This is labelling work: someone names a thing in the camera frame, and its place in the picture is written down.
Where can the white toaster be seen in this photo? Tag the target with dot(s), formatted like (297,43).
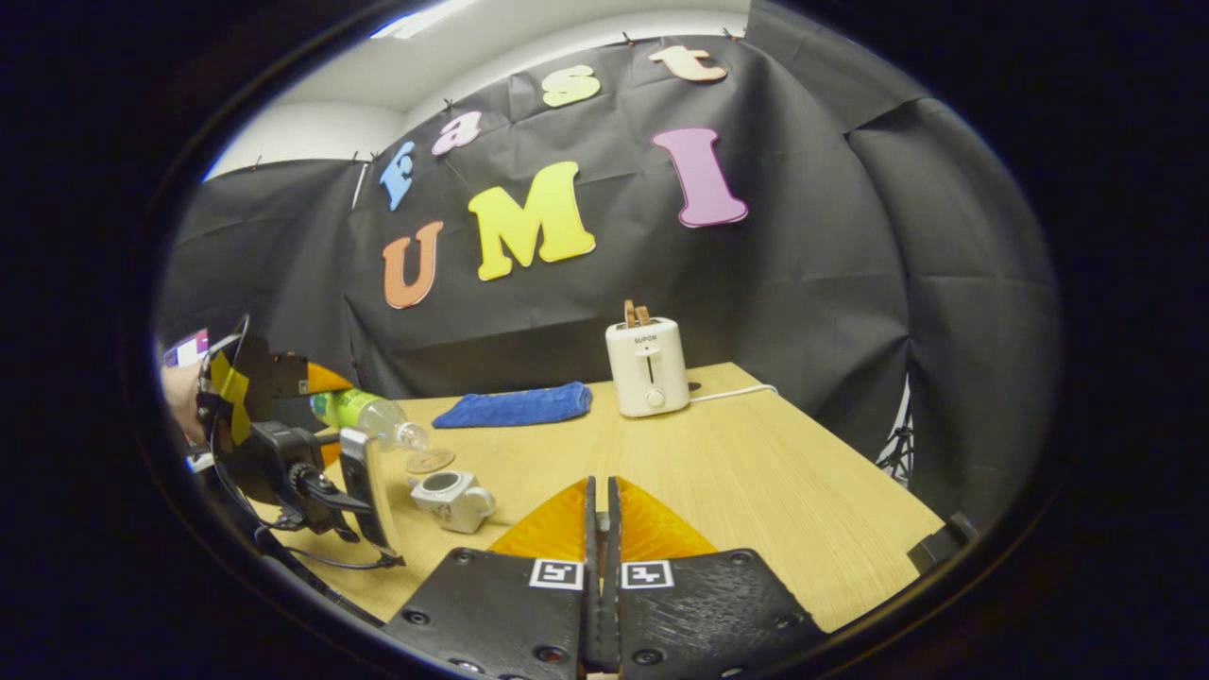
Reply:
(647,373)

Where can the white ceramic teacup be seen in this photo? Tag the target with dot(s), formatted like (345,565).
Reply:
(458,510)

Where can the computer monitor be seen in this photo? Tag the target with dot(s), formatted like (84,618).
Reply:
(187,349)

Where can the white teacup lid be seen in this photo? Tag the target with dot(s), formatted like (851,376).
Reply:
(602,522)

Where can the clear water bottle green label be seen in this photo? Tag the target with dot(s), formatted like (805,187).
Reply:
(364,411)

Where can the bread slice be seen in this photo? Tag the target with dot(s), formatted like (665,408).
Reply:
(636,314)

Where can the blue towel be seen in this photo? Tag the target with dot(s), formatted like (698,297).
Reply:
(515,406)

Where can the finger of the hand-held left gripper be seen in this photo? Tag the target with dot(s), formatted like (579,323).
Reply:
(279,373)
(331,453)

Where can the white metal frame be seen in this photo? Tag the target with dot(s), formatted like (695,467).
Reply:
(895,439)

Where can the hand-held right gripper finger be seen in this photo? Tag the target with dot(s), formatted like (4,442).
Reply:
(589,548)
(612,548)

